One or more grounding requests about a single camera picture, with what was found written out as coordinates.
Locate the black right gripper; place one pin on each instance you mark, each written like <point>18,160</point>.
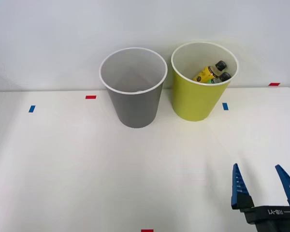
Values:
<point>273,220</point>

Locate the yellow-green plastic waste bin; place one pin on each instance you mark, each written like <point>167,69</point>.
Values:
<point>195,101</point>

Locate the green label bottle, black cap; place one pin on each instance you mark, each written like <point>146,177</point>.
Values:
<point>221,77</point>

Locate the yellow label bottle, black cap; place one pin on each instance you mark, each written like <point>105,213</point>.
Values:
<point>206,73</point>

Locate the grey plastic waste bin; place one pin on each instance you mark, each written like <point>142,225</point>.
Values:
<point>135,108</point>

